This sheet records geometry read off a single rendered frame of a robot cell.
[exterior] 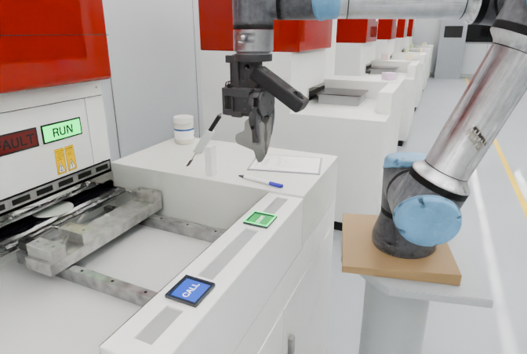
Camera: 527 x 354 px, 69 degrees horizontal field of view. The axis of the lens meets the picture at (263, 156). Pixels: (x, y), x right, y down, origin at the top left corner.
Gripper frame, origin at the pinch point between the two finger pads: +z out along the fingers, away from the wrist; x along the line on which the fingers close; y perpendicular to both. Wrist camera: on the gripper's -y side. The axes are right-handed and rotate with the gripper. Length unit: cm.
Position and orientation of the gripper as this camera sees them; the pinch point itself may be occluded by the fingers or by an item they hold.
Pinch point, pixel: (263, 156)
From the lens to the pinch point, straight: 77.5
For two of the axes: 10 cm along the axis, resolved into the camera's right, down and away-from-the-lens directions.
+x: -4.1, 2.8, -8.7
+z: 0.0, 9.5, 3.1
